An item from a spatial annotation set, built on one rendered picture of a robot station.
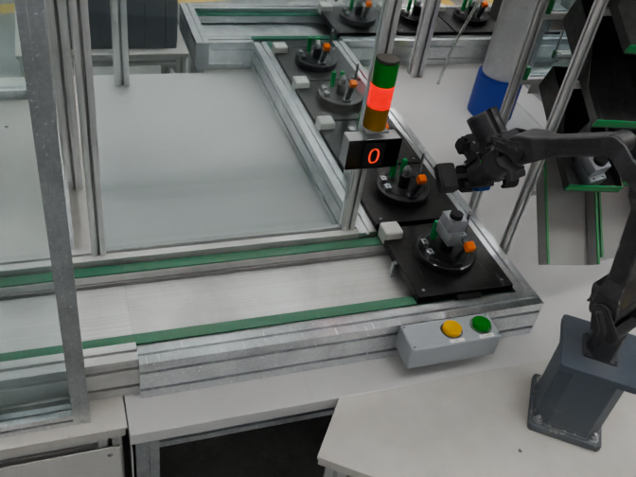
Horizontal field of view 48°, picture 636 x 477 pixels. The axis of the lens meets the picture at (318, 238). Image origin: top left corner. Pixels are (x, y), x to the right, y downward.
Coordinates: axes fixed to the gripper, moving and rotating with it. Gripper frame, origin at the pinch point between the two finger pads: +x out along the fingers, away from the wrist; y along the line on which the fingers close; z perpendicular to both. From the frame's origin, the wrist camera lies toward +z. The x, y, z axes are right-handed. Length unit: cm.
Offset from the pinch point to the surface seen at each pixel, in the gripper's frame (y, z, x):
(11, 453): 95, -40, 12
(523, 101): -78, 49, 77
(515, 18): -55, 62, 42
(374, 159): 18.6, 7.7, 3.6
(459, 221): 0.0, -7.4, 5.5
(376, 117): 20.0, 14.2, -4.1
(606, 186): -28.7, -5.8, -8.8
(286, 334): 43, -26, 8
